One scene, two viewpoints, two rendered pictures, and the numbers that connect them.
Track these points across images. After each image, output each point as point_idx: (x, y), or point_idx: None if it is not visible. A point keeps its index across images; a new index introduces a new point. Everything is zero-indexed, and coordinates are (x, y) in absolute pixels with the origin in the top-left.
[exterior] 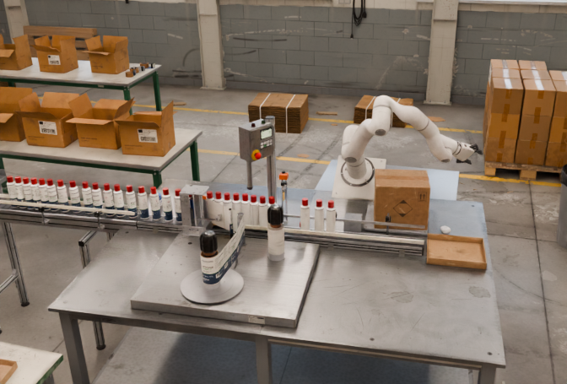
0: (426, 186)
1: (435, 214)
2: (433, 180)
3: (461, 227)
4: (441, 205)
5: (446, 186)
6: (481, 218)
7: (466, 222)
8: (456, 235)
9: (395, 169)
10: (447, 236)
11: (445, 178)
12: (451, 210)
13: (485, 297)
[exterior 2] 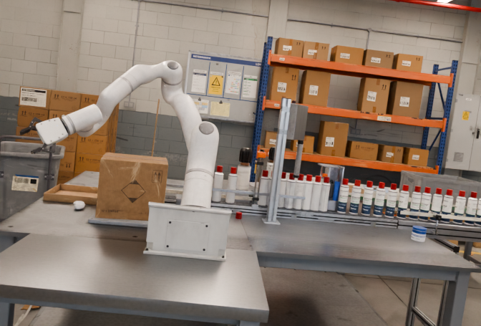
0: (110, 152)
1: (78, 221)
2: (42, 261)
3: (54, 211)
4: (61, 228)
5: (26, 250)
6: (16, 216)
7: (42, 213)
8: (66, 206)
9: (115, 285)
10: (82, 198)
11: (12, 264)
12: (50, 223)
13: (74, 183)
